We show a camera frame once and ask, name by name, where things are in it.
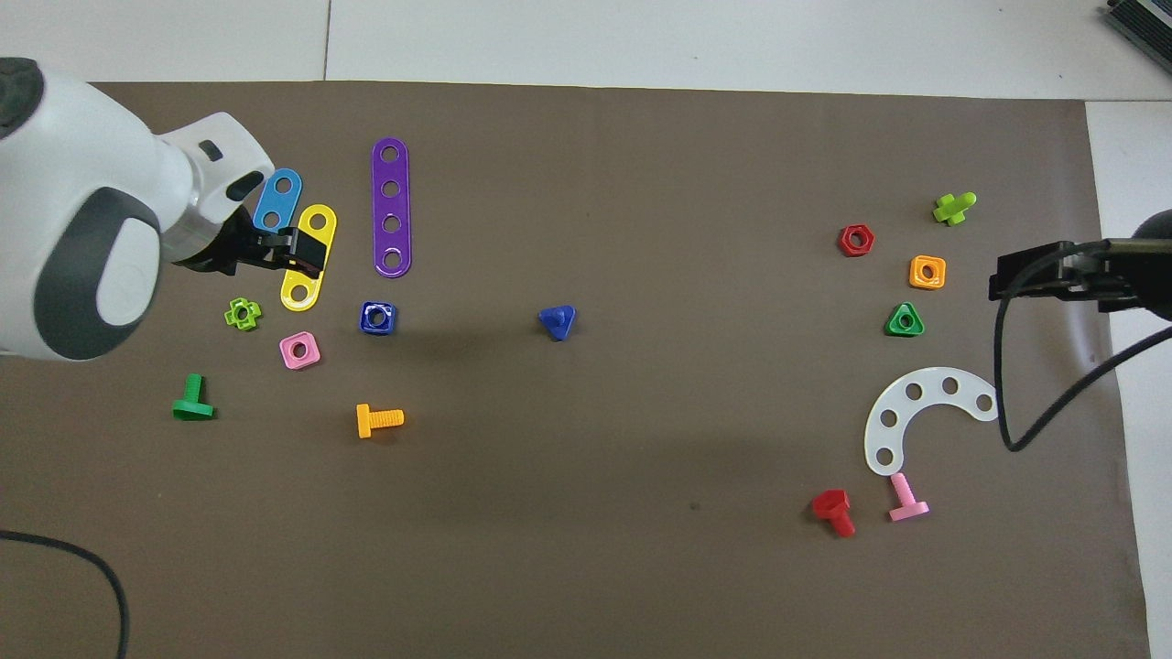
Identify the light green cross-head bolt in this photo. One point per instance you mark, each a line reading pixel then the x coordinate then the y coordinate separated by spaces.
pixel 952 210

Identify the brown table mat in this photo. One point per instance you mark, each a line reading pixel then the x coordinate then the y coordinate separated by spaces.
pixel 586 503

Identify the pink square plastic nut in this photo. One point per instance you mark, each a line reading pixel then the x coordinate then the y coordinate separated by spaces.
pixel 289 357

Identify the red plastic bolt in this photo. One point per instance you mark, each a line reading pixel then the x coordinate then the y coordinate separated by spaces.
pixel 830 502

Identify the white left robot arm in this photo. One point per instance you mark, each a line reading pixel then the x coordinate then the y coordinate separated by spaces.
pixel 82 183

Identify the dark ribbed device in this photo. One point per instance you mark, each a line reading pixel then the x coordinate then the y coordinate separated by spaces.
pixel 1144 18

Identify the pink plastic bolt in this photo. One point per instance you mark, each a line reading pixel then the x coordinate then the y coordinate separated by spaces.
pixel 902 488

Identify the red hexagonal plastic nut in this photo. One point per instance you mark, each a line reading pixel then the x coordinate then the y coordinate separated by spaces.
pixel 843 240

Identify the orange plastic bolt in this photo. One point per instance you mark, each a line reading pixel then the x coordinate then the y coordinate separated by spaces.
pixel 364 421

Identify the green triangular plastic nut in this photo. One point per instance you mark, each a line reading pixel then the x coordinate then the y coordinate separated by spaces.
pixel 893 328

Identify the dark green plastic bolt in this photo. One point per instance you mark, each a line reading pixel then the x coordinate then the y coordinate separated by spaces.
pixel 193 389

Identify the blue two-hole plastic plate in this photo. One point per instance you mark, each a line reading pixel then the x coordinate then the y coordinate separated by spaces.
pixel 286 203

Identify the purple four-hole plastic plate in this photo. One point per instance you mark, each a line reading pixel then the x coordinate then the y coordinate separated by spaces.
pixel 391 207

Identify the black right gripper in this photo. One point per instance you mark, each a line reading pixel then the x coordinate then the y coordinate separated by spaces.
pixel 1155 275

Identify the yellow three-hole plastic plate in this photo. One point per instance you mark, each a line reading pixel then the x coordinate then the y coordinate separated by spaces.
pixel 299 307

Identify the orange square plastic nut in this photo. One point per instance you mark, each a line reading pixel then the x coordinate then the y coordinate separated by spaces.
pixel 915 272

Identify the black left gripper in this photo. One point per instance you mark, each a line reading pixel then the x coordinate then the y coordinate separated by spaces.
pixel 220 252

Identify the white curved five-hole plate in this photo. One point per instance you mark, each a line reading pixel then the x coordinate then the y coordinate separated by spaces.
pixel 930 383

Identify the light green cross nut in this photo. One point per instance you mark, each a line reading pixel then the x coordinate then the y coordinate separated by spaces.
pixel 229 317

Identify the blue triangular-head plastic bolt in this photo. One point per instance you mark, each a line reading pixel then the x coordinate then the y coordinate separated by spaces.
pixel 554 318

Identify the blue square plastic nut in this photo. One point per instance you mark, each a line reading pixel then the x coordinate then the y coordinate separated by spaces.
pixel 366 320

